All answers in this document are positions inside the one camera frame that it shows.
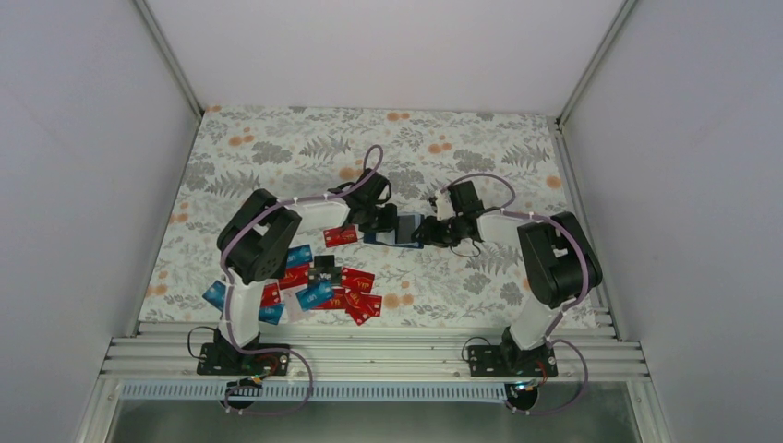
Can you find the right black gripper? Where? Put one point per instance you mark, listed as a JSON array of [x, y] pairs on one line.
[[430, 235]]

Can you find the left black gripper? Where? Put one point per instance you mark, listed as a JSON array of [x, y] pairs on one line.
[[390, 223]]

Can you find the blue leather card holder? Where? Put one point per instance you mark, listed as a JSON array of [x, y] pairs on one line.
[[387, 239]]

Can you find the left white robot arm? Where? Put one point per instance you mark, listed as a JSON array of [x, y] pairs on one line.
[[254, 244]]

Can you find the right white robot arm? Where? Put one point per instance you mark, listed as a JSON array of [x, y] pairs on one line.
[[560, 264]]

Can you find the lone red vip card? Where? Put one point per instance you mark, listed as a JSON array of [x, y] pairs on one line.
[[340, 236]]

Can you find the red card right of pile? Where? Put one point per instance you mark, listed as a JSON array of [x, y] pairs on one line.
[[357, 280]]

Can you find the small black card top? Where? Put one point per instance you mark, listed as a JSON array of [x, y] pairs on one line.
[[324, 263]]

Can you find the black vip card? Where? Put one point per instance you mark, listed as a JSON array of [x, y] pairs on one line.
[[322, 276]]

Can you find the blue card upper pile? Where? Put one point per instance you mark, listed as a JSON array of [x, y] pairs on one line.
[[298, 256]]

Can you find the blue card pile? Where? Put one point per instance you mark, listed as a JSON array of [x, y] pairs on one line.
[[298, 256], [312, 297]]

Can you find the red card under pile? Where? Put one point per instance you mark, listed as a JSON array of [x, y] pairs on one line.
[[336, 302]]

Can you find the red card upper left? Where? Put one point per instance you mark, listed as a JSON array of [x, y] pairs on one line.
[[294, 277]]

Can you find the blue card centre pile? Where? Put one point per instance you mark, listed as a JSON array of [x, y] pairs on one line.
[[312, 297]]

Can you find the red card lower left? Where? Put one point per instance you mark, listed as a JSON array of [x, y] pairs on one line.
[[270, 295]]

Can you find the blue card front left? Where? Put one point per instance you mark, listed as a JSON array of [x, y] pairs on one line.
[[271, 314]]

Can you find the blue card far left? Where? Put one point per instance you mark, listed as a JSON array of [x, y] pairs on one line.
[[215, 295]]

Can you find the floral patterned table mat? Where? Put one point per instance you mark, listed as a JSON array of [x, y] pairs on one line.
[[295, 152]]

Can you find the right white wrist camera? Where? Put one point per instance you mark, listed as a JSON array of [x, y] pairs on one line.
[[441, 206]]

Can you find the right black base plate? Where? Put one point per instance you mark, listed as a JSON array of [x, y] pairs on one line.
[[499, 361]]

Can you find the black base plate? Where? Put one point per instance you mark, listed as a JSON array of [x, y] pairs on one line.
[[223, 359], [499, 361]]

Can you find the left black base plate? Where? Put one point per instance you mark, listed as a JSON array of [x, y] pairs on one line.
[[223, 359]]

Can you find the grey slotted cable duct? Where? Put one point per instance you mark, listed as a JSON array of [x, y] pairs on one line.
[[202, 390]]

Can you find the aluminium rail frame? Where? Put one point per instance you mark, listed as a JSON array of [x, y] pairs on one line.
[[342, 353]]

